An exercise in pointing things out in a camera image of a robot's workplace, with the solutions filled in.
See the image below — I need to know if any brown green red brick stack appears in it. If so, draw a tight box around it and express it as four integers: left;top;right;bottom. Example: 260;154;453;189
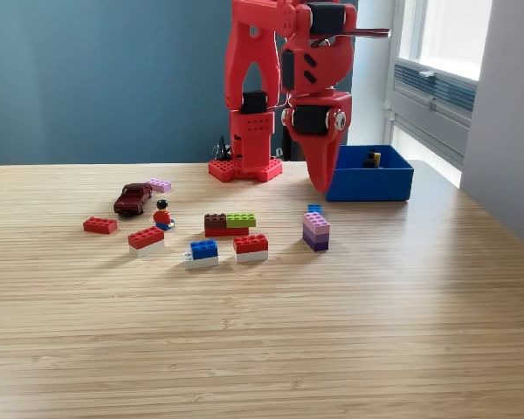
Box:
203;212;258;238

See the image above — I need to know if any red and white brick stack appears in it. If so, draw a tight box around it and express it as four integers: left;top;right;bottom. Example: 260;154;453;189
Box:
232;234;270;264
128;225;166;258

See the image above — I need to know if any red building brick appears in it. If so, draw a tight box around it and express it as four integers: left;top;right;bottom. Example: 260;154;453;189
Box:
82;216;119;236

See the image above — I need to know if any toy figure red shirt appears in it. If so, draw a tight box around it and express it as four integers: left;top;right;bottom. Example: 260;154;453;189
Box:
152;198;176;231

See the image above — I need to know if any grey window vent grille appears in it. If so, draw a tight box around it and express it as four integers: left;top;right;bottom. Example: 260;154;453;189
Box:
392;60;479;117

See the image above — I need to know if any blue and white brick stack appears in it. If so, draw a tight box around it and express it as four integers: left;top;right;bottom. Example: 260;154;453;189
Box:
182;239;220;270

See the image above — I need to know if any pink and purple brick stack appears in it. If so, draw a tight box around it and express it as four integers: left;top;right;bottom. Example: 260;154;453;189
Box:
301;211;332;252

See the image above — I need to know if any blue plastic bin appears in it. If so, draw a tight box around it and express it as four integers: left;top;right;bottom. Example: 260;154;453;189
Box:
324;144;415;203

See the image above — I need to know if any dark red toy car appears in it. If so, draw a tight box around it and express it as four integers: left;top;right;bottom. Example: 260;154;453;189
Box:
113;182;154;216

